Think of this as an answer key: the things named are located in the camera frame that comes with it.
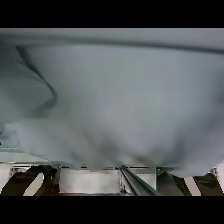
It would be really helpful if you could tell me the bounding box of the light blue-grey shirt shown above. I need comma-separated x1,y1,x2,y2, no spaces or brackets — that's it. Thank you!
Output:
0,27,224,178

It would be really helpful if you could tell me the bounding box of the silver frame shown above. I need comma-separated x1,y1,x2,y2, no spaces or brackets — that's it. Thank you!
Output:
0,161,224,197

